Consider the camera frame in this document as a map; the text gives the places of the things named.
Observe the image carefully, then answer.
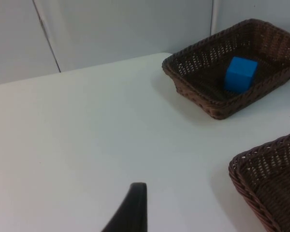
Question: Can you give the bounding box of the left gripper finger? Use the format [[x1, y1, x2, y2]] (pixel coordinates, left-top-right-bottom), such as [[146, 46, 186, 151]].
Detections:
[[100, 182, 148, 232]]

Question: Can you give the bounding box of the blue cube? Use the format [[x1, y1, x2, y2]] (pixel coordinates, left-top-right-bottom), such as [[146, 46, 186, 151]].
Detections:
[[223, 56, 259, 94]]

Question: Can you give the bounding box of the dark brown wicker basket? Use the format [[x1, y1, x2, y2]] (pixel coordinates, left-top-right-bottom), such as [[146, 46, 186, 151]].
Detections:
[[161, 18, 290, 121], [228, 130, 290, 232]]

